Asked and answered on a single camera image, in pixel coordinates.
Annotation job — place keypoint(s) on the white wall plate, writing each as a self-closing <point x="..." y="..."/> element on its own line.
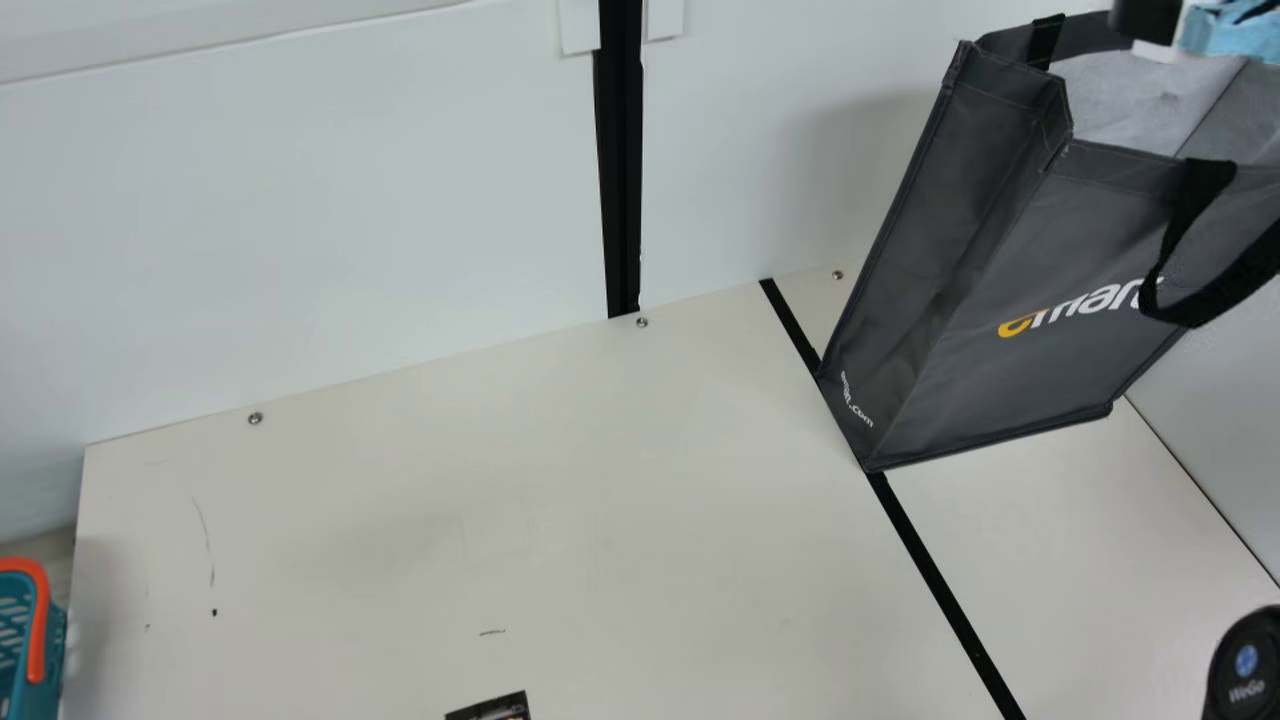
<point x="664" y="18"/>
<point x="578" y="25"/>

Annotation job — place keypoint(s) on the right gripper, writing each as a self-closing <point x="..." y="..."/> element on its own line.
<point x="1235" y="25"/>

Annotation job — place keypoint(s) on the small square scanner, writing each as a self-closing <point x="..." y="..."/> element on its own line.
<point x="490" y="708"/>

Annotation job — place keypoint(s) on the black strip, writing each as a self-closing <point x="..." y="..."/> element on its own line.
<point x="940" y="590"/>

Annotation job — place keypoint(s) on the teal shopping basket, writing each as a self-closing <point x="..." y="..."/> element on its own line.
<point x="20" y="640"/>

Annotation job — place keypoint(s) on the black device with green light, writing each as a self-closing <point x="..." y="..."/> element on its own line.
<point x="1245" y="670"/>

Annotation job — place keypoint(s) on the black post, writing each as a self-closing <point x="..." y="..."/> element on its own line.
<point x="620" y="150"/>

